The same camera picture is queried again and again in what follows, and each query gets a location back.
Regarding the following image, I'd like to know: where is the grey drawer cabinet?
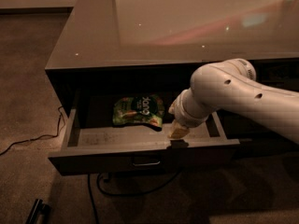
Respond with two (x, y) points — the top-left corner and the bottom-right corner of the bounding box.
(44, 0), (299, 183)

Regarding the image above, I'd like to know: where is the black metal bar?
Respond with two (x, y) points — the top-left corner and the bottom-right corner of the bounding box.
(25, 199), (51, 224)

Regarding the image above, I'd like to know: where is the thin black floor cable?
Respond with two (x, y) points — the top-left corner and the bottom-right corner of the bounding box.
(0, 105), (68, 157)

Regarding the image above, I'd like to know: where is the green snack bag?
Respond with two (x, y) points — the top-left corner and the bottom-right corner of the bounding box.
(112, 94), (165, 131)

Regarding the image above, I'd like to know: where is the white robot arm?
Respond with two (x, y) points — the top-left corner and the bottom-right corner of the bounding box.
(168, 58), (299, 144)

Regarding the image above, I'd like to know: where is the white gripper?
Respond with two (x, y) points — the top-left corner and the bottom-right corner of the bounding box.
(168, 91), (208, 139)

